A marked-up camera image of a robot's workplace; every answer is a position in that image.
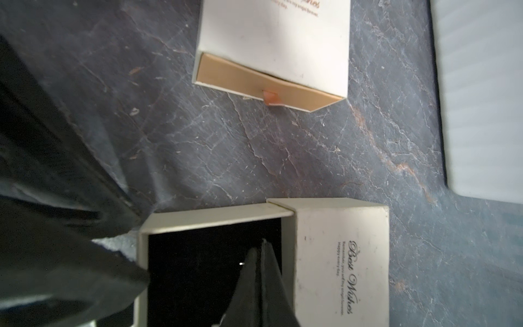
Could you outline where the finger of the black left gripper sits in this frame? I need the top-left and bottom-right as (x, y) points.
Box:
(1, 198), (150, 326)

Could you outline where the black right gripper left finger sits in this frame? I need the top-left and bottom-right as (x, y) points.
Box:
(220, 248), (262, 327)

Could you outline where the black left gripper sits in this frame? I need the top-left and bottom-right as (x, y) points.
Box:
(1, 38), (140, 238)

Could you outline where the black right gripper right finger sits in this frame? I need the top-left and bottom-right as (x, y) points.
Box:
(260, 239), (299, 327)

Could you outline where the small cream printed gift box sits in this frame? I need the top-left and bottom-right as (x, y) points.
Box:
(133, 198), (390, 326)

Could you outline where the cream square gift box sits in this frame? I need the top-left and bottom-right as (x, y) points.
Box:
(192, 0), (351, 113)

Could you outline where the white storage box brown lid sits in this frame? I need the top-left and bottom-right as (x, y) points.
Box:
(430, 1), (522, 204)

